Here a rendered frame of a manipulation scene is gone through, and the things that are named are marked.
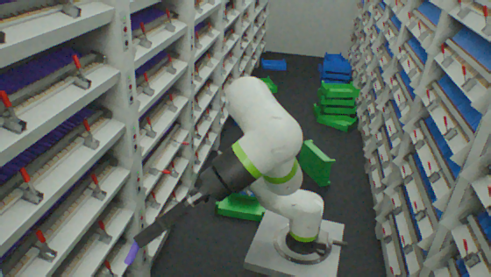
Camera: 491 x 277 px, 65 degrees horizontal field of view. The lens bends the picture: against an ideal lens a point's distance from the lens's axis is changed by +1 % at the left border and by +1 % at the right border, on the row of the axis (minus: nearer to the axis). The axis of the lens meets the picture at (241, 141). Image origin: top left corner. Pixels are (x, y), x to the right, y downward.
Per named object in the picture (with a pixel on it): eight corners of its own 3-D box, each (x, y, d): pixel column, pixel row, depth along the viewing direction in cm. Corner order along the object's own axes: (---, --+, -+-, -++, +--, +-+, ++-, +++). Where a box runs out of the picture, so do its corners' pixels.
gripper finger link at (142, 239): (166, 230, 84) (165, 230, 83) (141, 248, 85) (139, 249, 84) (159, 218, 84) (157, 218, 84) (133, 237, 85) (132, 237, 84)
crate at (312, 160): (320, 187, 263) (330, 185, 266) (325, 162, 254) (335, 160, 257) (298, 164, 287) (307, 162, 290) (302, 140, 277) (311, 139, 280)
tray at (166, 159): (186, 137, 213) (191, 124, 208) (141, 204, 161) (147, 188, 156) (152, 122, 212) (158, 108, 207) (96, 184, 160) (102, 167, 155)
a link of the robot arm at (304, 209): (291, 215, 175) (295, 181, 165) (323, 229, 168) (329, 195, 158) (277, 232, 165) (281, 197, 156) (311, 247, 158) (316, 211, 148)
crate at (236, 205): (267, 202, 245) (269, 192, 241) (264, 223, 228) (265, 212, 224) (222, 195, 249) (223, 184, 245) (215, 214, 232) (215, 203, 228)
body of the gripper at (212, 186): (230, 194, 79) (195, 220, 79) (237, 190, 87) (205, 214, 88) (209, 164, 80) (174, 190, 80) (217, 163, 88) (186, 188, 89)
